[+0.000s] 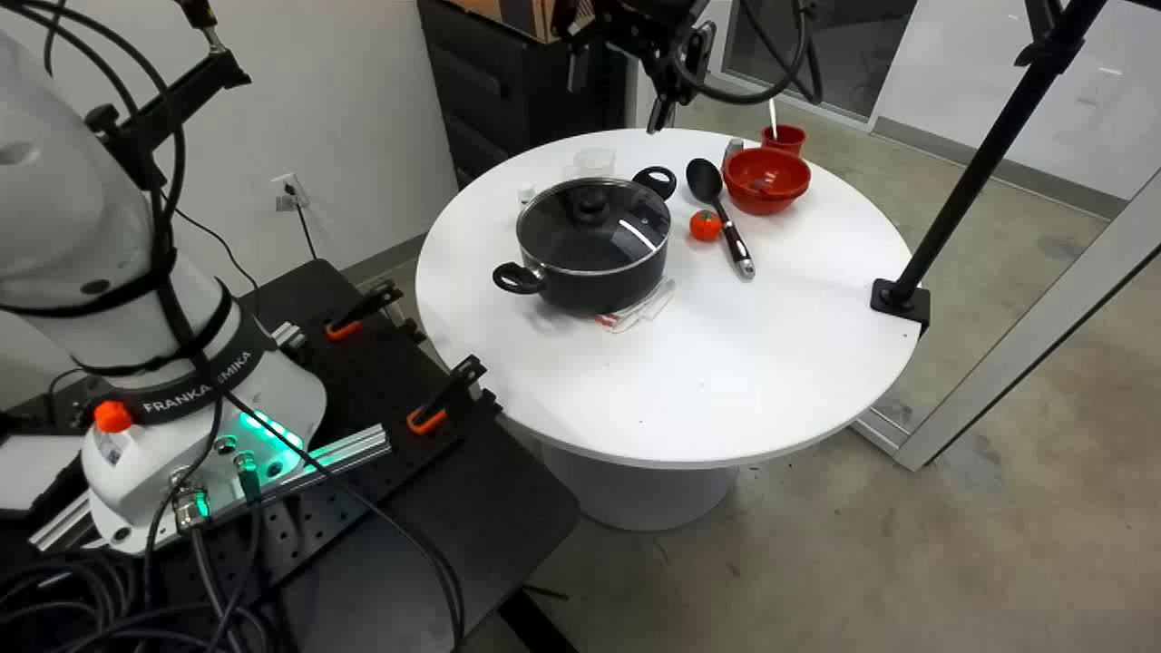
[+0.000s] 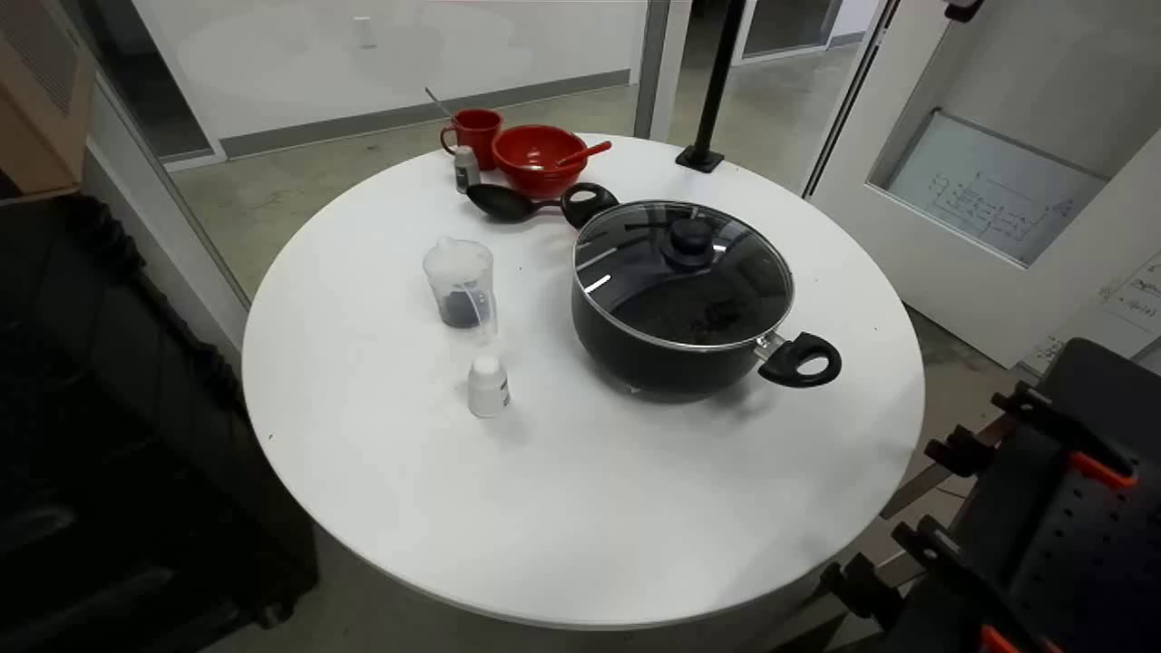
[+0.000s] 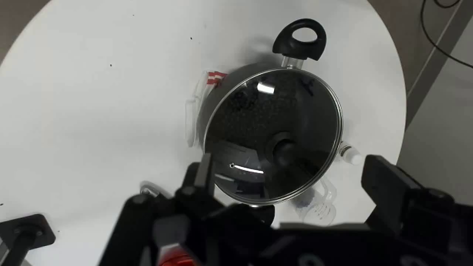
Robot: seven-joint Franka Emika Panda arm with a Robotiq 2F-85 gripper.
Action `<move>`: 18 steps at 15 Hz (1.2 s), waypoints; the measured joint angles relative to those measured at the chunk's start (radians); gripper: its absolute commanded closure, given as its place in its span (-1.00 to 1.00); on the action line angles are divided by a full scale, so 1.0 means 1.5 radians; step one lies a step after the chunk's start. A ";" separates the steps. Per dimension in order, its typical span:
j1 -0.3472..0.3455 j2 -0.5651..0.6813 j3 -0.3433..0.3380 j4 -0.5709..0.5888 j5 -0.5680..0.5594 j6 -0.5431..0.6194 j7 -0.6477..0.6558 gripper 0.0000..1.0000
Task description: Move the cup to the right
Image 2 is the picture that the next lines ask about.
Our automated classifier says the clear plastic measuring cup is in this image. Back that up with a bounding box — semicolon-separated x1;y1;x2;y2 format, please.
423;240;496;329

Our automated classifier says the round white table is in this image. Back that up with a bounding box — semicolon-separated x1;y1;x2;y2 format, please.
242;138;925;631

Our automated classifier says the black cooking pot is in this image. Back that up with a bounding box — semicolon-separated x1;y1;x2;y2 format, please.
561;181;843;399

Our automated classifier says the small white plastic bottle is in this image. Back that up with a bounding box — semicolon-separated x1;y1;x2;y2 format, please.
467;355;513;422

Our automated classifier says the glass pot lid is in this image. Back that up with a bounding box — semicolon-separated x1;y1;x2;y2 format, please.
575;200;796;344

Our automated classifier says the black serving spoon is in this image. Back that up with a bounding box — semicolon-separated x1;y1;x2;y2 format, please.
466;179;623;232

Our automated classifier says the red plastic bowl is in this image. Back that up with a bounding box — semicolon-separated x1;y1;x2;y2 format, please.
495;124;605;200

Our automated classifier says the small salt shaker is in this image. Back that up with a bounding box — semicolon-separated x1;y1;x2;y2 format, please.
455;145;479;191

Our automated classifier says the red mug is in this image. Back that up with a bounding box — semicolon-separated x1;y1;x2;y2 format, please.
440;110;500;169

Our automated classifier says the white whiteboard panel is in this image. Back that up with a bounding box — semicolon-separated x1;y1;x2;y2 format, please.
808;0;1161;365

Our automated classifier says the black perforated robot cart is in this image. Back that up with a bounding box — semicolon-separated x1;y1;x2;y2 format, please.
822;340;1161;653

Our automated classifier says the black camera stand pole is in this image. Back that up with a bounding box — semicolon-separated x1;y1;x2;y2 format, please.
674;0;749;173

